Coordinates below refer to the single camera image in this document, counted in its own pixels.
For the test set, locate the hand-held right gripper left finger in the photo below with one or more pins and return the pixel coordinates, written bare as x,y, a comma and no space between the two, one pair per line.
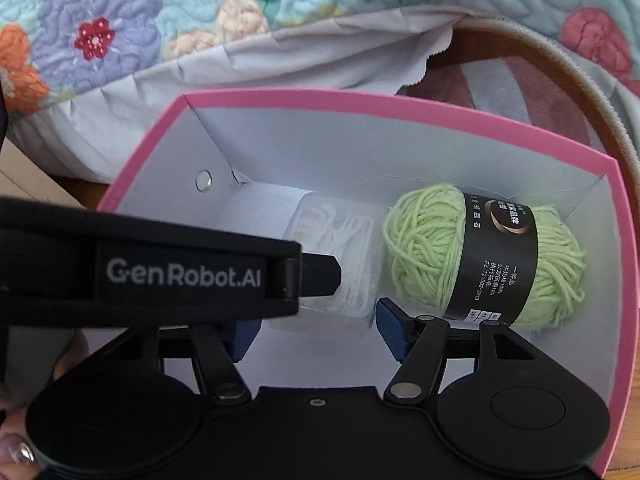
244,336

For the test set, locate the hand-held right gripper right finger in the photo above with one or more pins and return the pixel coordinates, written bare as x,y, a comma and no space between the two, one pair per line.
392,327

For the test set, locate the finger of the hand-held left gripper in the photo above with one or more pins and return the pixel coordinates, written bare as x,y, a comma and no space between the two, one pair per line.
320,275

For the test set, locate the clear plastic floss pick box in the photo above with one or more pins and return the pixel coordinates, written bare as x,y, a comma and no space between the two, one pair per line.
345,240

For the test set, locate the pink cardboard box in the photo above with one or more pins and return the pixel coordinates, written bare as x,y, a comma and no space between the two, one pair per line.
575,280

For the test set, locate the person's left hand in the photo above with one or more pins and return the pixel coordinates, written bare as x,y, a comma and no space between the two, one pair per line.
17,447

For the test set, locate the green yarn ball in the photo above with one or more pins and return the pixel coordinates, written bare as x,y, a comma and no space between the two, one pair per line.
480,255

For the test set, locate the tan cardboard sheet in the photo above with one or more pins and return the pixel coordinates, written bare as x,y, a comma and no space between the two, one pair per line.
35,175

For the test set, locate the white bed sheet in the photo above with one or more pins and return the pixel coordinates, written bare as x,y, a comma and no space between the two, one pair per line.
200,110

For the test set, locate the floral quilt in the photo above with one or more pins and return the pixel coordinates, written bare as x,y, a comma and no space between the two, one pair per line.
200,5

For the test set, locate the checkered rug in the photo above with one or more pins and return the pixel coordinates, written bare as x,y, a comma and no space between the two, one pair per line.
525,85

